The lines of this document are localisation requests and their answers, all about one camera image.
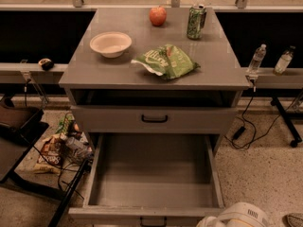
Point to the green soda can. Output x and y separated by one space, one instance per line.
196 21

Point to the brown snack bag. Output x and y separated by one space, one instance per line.
50 157

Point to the black rolling stand leg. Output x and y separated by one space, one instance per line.
288 119

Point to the green snack bag on floor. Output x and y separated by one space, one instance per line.
65 124

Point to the green chip bag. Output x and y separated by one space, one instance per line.
167 62

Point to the dark chair on left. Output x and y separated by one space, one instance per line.
20 129

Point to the black pole on floor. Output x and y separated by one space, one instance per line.
68 193

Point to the black yellow tape measure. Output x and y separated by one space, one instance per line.
46 64

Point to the grey drawer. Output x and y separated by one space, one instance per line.
154 119
151 180

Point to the white paper bowl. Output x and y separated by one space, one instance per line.
111 44

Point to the grey drawer cabinet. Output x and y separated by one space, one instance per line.
121 95

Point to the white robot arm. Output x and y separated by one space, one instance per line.
240 214

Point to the red apple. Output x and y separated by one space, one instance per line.
158 16

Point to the clear water bottle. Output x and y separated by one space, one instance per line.
257 59

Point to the crushed plastic bottle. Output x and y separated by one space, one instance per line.
79 151

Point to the grey top drawer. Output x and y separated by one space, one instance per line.
154 119

